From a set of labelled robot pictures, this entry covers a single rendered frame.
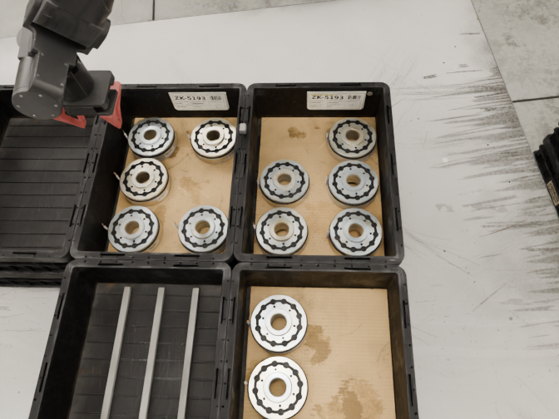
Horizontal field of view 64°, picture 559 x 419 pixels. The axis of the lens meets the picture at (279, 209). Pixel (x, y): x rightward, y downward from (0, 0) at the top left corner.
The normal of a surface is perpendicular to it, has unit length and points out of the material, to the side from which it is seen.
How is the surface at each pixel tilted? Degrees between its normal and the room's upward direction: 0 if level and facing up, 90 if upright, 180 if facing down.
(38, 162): 0
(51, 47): 47
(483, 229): 0
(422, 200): 0
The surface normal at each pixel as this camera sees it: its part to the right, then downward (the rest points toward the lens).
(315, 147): -0.05, -0.42
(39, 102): 0.08, 0.91
